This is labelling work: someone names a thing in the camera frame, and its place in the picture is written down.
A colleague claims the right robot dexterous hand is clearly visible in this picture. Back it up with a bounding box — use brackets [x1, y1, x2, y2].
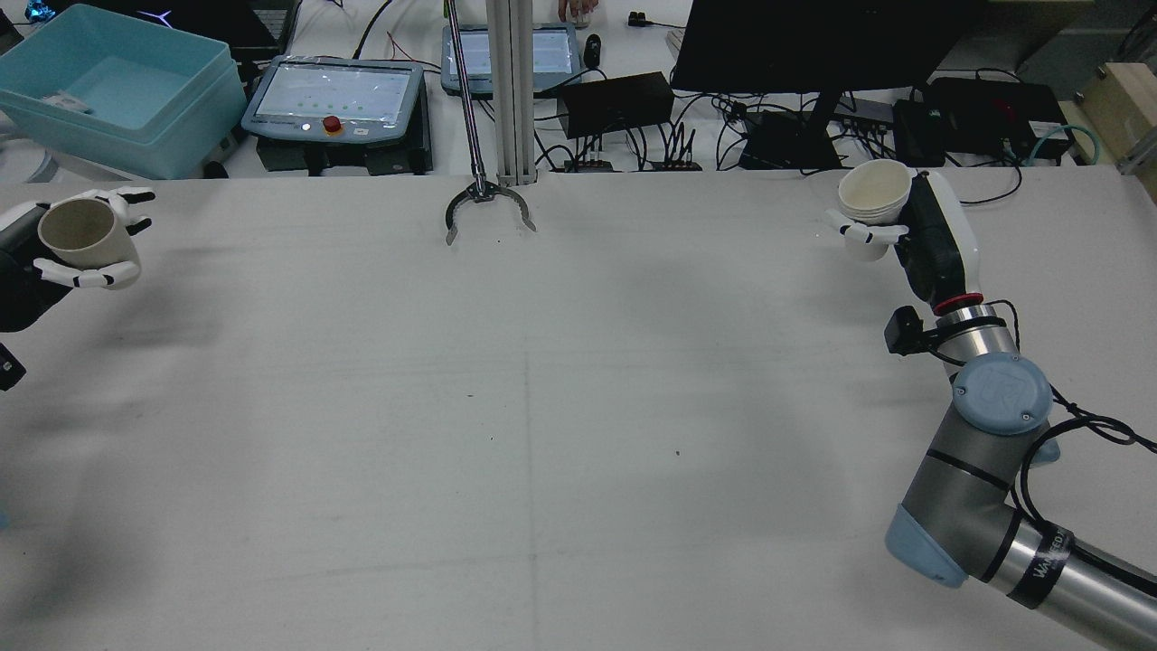
[825, 169, 981, 306]

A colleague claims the left robot dexterous hand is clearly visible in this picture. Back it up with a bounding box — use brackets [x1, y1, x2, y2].
[0, 187, 156, 333]

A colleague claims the beige paper cup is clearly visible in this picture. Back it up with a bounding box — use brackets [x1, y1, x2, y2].
[37, 198, 140, 270]

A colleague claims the white paper cup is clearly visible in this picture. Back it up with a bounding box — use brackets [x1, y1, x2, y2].
[838, 159, 914, 263]

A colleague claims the black power adapter box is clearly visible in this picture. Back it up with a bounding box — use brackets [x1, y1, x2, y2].
[893, 77, 1074, 167]

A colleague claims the light blue plastic bin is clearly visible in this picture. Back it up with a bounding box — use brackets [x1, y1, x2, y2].
[0, 4, 248, 181]

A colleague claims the wooden box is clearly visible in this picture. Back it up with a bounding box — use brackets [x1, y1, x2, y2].
[1078, 61, 1157, 175]

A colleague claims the black monitor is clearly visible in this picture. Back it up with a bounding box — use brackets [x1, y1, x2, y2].
[670, 0, 986, 170]

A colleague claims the black laptop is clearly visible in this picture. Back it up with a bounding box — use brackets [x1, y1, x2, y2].
[108, 0, 302, 62]

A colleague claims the teach pendant with red button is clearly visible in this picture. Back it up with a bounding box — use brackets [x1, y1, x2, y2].
[240, 55, 428, 149]

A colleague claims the grey teach pendant tablet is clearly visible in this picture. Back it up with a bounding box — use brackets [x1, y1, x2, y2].
[440, 22, 584, 99]

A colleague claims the metal reacher grabber tool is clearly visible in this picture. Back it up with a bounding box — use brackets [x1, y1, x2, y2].
[444, 0, 537, 247]

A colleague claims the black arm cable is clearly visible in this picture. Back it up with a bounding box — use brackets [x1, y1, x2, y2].
[940, 301, 1157, 552]

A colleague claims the black box with cables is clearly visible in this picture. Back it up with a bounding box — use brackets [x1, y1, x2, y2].
[557, 71, 676, 140]

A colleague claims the aluminium profile post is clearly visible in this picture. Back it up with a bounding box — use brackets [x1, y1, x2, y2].
[485, 0, 538, 187]

